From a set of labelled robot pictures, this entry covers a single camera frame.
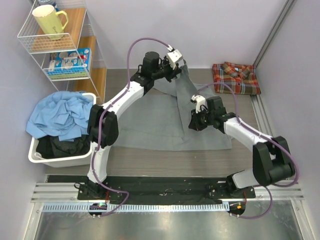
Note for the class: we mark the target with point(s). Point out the yellow mug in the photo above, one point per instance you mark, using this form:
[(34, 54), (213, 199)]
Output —
[(52, 22)]

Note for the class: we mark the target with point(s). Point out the blue picture box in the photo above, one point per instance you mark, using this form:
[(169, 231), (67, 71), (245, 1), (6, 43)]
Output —
[(69, 64)]

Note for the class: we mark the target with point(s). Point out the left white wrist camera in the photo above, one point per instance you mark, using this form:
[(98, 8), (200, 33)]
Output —
[(174, 56)]

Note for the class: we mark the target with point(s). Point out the black garment in bin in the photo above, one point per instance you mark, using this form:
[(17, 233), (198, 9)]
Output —
[(50, 147)]

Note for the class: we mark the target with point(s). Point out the aluminium rail frame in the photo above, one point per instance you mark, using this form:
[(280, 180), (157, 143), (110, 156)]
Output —
[(289, 219)]

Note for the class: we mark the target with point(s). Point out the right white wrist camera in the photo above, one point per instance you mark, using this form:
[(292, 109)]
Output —
[(199, 102)]

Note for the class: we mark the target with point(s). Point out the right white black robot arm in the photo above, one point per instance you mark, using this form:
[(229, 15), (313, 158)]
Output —
[(271, 158)]

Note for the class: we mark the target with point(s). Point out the light blue shirt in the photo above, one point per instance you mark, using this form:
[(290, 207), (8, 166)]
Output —
[(63, 114)]

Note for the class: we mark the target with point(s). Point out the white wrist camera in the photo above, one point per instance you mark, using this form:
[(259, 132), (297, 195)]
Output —
[(174, 56), (199, 102)]

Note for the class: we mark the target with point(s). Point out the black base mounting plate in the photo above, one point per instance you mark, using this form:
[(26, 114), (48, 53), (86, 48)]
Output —
[(165, 191)]

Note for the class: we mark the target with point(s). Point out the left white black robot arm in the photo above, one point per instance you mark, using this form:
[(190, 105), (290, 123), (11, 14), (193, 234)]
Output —
[(103, 127)]

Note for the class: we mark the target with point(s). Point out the white wire shelf rack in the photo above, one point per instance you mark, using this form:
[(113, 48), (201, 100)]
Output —
[(77, 34)]

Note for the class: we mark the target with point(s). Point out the white plastic laundry bin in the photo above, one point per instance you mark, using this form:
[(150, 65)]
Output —
[(64, 161)]

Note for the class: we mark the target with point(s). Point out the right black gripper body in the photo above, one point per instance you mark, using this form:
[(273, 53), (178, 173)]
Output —
[(201, 119)]

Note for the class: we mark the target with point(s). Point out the grey long sleeve shirt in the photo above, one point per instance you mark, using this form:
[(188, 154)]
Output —
[(161, 121)]

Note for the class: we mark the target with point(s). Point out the aluminium corner post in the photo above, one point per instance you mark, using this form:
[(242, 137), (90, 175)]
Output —
[(283, 14)]

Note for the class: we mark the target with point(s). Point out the folded plaid shirt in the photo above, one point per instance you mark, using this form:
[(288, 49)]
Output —
[(241, 78)]

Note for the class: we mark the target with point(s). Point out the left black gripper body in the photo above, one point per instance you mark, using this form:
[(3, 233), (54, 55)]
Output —
[(168, 72)]

